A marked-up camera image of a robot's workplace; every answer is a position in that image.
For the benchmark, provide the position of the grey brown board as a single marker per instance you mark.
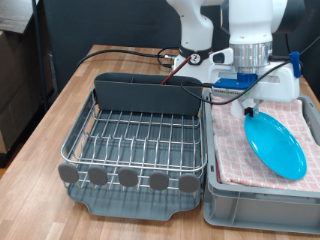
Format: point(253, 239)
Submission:
point(13, 13)

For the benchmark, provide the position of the grey plastic crate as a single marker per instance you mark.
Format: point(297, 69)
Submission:
point(266, 213)

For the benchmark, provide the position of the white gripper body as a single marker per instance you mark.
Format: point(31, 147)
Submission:
point(283, 85)

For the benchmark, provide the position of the blue plastic plate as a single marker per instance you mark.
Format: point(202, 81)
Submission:
point(276, 150)

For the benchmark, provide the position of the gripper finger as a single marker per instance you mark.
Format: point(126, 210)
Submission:
point(257, 107)
point(249, 111)

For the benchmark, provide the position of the pink checkered cloth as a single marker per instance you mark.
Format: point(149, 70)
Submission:
point(233, 160)

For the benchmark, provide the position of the grey drain tray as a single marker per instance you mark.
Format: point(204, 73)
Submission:
point(133, 206)

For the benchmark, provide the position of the dark grey cutlery holder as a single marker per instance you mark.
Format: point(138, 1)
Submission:
point(146, 96)

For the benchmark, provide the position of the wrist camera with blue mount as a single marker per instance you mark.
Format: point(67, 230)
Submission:
point(233, 83)

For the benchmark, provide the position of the black backdrop curtain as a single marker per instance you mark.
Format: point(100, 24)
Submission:
point(100, 23)

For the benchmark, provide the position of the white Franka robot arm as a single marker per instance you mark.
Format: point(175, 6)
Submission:
point(246, 23)

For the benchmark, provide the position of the black metal pole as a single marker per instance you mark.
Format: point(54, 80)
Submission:
point(39, 50)

